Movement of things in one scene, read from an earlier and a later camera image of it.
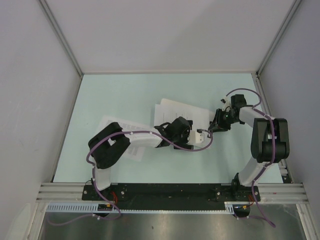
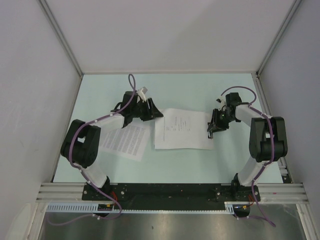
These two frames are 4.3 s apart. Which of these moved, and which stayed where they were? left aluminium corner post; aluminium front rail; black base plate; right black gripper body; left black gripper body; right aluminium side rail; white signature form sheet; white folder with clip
Moved: left black gripper body; white signature form sheet; white folder with clip
Stayed: aluminium front rail; right aluminium side rail; black base plate; right black gripper body; left aluminium corner post
